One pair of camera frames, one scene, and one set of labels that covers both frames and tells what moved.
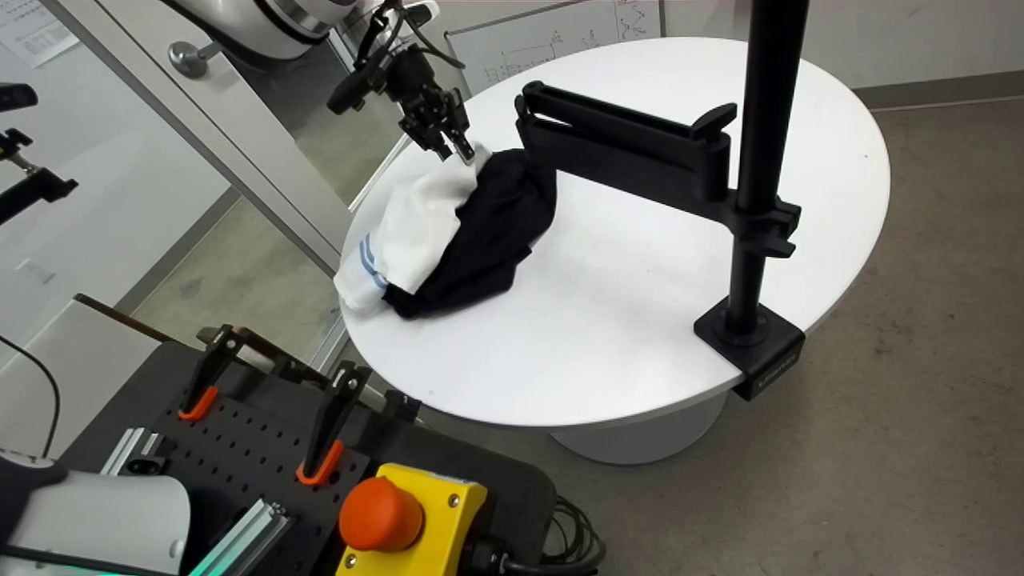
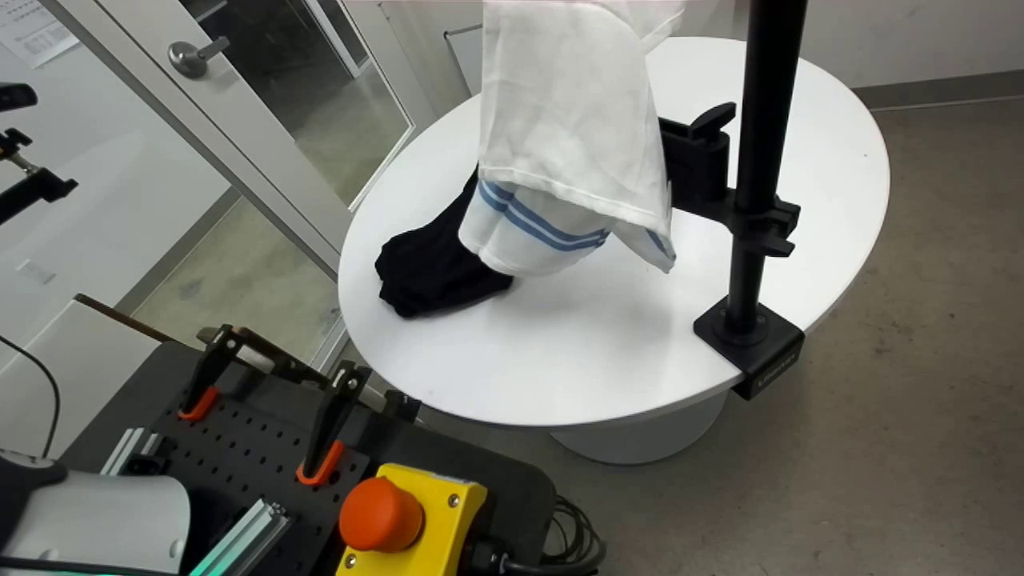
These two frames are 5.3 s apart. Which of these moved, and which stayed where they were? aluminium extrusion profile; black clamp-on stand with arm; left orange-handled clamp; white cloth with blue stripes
Moved: white cloth with blue stripes
Stayed: left orange-handled clamp; black clamp-on stand with arm; aluminium extrusion profile
